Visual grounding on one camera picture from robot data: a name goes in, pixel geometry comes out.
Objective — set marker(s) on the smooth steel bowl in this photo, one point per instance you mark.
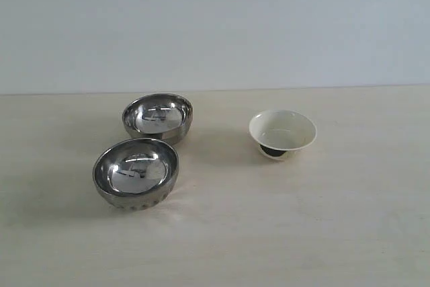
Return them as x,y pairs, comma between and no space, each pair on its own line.
162,116

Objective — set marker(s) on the white ceramic bowl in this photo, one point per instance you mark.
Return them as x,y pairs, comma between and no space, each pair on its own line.
281,134

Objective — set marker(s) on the ribbed steel bowl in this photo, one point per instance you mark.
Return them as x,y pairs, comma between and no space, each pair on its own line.
136,174

